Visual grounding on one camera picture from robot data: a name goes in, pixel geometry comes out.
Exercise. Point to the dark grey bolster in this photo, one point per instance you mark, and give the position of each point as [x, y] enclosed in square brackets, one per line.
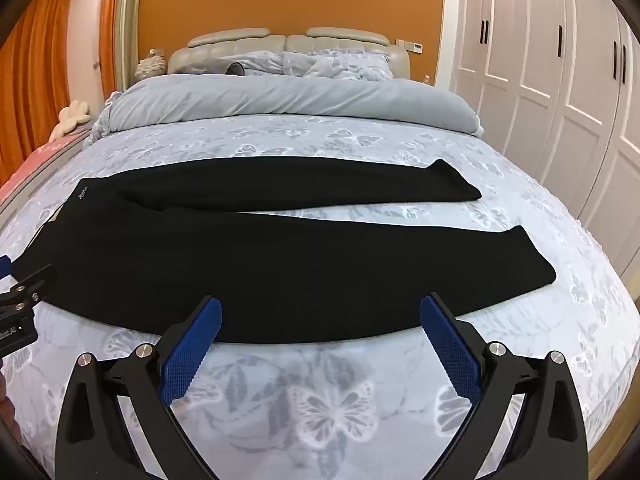
[235, 68]

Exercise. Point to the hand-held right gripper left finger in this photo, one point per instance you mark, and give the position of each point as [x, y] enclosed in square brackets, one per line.
[192, 345]

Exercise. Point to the orange curtain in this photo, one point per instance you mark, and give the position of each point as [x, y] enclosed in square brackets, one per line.
[35, 75]

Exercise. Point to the cream padded headboard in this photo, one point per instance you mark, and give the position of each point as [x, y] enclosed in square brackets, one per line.
[235, 40]

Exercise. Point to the white wall switch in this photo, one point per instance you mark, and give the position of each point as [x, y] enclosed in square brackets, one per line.
[416, 47]

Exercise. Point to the butterfly print bed sheet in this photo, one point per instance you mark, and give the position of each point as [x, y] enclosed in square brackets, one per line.
[330, 410]

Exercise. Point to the pink blanket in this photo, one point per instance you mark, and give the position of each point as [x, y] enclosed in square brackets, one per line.
[40, 160]

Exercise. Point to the black pants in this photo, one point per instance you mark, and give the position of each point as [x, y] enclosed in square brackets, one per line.
[250, 270]

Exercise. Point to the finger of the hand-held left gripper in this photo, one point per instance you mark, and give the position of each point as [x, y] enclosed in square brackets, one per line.
[4, 266]
[35, 280]

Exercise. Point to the white flower plush cushion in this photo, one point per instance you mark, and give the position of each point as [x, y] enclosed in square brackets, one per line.
[70, 120]

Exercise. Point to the white bedside ornament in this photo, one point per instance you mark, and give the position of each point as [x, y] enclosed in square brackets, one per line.
[151, 64]

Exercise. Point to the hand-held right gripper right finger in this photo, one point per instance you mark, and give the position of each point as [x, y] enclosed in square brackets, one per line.
[450, 350]

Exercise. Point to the white wardrobe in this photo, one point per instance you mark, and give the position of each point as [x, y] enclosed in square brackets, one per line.
[550, 85]

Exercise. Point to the grey duvet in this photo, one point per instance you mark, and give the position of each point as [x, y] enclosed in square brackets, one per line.
[300, 97]

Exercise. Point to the floral grey pillow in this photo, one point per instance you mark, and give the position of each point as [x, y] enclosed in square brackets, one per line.
[345, 65]
[260, 62]

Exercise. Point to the cream wall moulding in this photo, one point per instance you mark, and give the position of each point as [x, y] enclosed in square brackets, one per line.
[130, 20]

